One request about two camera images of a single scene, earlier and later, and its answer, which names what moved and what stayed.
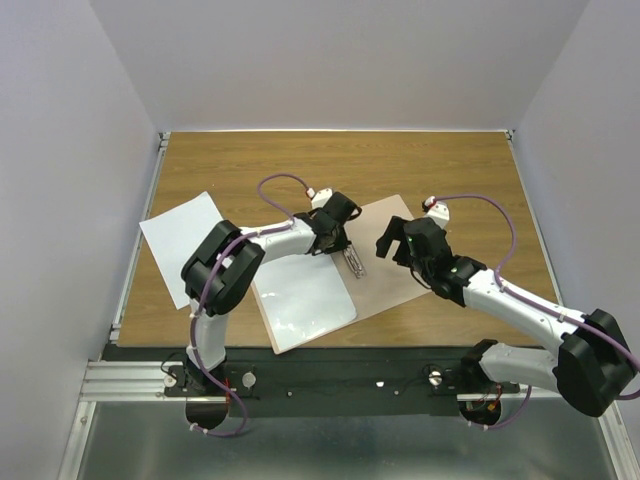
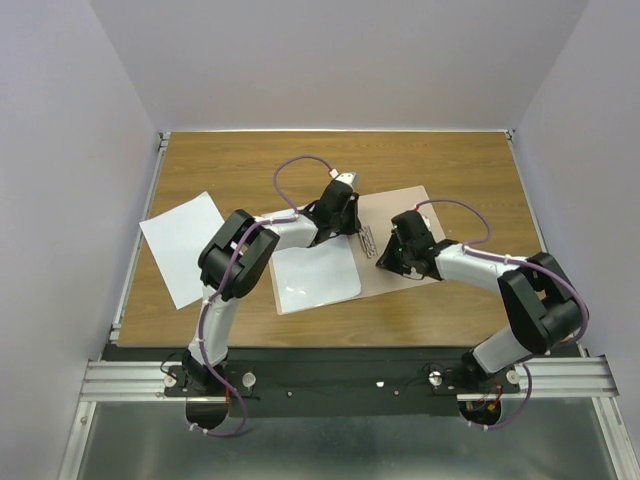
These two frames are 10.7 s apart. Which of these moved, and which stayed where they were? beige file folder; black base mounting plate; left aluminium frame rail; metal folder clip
Moved: metal folder clip; beige file folder
Stayed: left aluminium frame rail; black base mounting plate
